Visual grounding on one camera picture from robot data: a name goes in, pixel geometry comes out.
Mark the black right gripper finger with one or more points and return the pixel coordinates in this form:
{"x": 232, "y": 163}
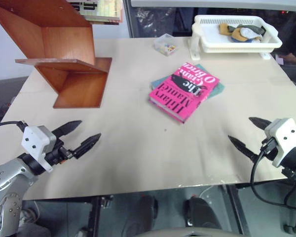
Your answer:
{"x": 260, "y": 122}
{"x": 243, "y": 148}

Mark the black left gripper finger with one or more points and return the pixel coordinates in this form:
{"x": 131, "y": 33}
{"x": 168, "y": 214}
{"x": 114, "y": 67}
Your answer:
{"x": 67, "y": 128}
{"x": 87, "y": 145}

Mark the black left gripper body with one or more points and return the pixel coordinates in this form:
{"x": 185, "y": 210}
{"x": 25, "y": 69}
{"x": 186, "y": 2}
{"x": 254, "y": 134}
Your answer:
{"x": 56, "y": 154}

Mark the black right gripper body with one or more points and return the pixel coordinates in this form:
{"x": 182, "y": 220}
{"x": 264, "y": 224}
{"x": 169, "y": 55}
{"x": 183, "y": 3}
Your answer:
{"x": 270, "y": 153}

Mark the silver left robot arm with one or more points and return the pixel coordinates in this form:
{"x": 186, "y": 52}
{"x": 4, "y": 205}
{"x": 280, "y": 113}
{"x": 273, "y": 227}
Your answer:
{"x": 7, "y": 182}

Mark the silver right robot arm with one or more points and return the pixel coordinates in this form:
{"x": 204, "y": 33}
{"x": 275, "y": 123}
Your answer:
{"x": 294, "y": 160}

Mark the teal book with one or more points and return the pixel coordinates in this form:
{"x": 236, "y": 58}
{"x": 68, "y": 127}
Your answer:
{"x": 215, "y": 90}

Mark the pink hardcover book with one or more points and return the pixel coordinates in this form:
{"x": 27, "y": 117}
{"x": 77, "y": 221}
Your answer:
{"x": 180, "y": 93}

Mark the wooden zigzag shelf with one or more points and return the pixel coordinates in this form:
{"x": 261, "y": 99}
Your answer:
{"x": 66, "y": 44}

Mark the beige table cover sheet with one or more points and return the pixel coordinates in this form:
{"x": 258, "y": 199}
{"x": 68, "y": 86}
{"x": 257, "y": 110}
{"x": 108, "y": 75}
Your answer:
{"x": 138, "y": 148}

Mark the dark rounded shape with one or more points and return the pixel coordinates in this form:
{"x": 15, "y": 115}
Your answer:
{"x": 199, "y": 212}

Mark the blue cloth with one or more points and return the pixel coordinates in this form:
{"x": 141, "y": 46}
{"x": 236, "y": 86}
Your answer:
{"x": 241, "y": 40}

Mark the white cloth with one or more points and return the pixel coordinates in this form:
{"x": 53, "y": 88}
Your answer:
{"x": 247, "y": 33}

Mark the white plastic basket rack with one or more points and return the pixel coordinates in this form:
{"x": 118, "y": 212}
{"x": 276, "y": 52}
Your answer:
{"x": 212, "y": 42}

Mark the grey cloth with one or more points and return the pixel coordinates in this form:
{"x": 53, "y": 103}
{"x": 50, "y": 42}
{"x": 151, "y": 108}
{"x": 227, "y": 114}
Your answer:
{"x": 251, "y": 27}

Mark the grey robot torso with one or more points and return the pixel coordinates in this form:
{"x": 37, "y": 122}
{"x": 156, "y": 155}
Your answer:
{"x": 192, "y": 233}

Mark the mustard yellow cloth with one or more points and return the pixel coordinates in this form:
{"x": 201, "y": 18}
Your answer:
{"x": 224, "y": 29}

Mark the clear plastic box with beads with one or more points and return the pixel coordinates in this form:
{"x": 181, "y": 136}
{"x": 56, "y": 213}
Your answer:
{"x": 165, "y": 44}

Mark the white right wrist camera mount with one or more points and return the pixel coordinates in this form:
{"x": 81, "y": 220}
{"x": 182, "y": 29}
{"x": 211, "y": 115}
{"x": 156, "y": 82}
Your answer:
{"x": 284, "y": 134}

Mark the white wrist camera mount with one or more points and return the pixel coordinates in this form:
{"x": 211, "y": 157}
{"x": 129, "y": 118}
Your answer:
{"x": 284, "y": 134}
{"x": 35, "y": 140}

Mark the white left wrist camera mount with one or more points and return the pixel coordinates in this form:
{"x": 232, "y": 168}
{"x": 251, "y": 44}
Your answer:
{"x": 35, "y": 140}

